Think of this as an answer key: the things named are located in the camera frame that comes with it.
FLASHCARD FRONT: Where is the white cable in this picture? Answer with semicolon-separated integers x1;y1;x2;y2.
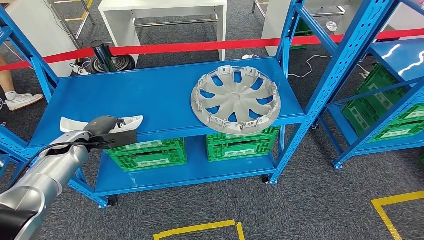
287;53;371;80

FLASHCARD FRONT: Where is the black stanchion post with base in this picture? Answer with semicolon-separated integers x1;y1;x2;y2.
88;39;137;75

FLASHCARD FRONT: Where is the red barrier belt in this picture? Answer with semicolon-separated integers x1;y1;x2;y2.
0;28;424;72

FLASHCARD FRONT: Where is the yellow floor tape square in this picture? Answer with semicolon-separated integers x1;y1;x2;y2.
153;219;246;240
370;191;424;240

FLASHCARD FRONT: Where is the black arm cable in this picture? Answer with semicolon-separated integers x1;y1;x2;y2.
9;140;115;193

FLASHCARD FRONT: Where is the white cabinet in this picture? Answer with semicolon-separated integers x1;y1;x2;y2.
4;0;79;78
260;0;364;57

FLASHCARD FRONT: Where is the steel frame table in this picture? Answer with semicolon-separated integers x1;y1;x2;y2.
46;0;97;51

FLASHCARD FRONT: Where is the white plastic car part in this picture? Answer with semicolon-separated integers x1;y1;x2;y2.
59;114;145;135

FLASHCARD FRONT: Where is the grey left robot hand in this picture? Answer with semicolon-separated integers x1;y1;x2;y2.
82;115;119;137

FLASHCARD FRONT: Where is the silver wheel cover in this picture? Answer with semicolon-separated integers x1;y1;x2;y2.
190;65;282;136

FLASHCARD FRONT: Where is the white table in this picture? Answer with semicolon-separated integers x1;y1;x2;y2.
98;0;229;62

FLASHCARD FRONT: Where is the person's leg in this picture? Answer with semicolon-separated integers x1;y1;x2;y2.
0;54;16;95

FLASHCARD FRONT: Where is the person's white shoe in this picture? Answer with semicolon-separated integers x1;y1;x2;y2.
4;92;45;112

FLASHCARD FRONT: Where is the blue metal shelf rack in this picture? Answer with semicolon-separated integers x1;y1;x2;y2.
0;0;388;210
317;0;424;170

